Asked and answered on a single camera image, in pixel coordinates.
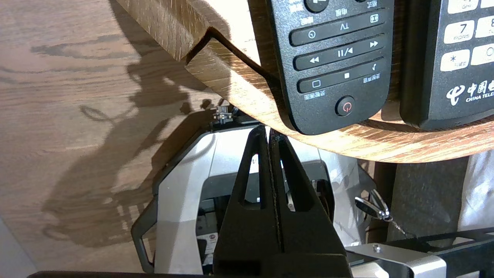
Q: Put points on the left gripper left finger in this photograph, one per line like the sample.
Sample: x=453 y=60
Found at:
x=247 y=231

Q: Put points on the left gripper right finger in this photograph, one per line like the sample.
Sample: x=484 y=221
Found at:
x=308 y=231

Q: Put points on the black Philips remote control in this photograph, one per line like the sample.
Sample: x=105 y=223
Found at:
x=339 y=77

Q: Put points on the black remote with grey buttons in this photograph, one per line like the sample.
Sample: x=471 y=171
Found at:
x=455 y=77

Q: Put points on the silver key bunch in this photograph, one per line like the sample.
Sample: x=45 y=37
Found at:
x=372 y=206

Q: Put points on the grey fabric bed base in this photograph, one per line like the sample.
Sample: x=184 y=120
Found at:
x=424 y=193

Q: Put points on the white bed sheet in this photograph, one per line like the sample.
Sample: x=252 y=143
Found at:
x=478 y=189

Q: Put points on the round wooden bedside table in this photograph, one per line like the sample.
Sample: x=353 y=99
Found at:
x=170 y=23

